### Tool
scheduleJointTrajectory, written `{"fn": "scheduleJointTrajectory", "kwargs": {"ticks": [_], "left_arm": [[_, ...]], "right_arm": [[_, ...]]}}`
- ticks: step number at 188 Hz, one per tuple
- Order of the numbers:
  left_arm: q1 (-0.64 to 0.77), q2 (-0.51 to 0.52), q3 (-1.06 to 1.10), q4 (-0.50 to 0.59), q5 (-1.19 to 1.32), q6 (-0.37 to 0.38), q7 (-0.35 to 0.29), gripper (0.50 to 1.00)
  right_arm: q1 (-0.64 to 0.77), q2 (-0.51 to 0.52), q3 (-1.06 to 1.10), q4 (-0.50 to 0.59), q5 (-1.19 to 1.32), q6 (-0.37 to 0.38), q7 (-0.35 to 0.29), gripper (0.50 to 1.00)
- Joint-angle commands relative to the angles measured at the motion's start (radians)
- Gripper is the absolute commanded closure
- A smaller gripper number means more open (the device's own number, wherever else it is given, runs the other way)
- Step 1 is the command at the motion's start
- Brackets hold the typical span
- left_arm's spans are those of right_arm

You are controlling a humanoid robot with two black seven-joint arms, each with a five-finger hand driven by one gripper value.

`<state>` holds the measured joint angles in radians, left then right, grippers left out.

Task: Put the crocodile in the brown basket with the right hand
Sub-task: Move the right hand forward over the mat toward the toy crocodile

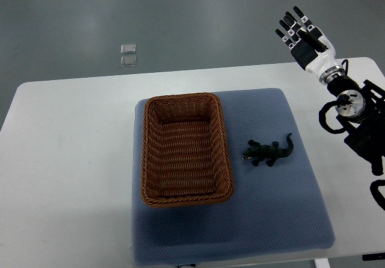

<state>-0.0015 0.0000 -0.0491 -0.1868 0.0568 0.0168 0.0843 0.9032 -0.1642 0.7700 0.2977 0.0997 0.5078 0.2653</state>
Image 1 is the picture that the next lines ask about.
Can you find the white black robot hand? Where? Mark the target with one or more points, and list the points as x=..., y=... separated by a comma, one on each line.
x=309, y=46

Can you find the white table leg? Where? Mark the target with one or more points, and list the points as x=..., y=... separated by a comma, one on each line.
x=322, y=263

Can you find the upper metal floor plate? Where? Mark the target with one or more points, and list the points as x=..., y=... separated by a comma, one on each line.
x=128, y=48

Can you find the brown wicker basket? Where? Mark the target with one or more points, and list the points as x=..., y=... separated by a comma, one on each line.
x=185, y=154

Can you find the blue fabric mat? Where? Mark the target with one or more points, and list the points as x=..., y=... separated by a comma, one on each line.
x=273, y=210

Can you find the dark toy crocodile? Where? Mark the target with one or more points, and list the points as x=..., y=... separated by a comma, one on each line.
x=268, y=153

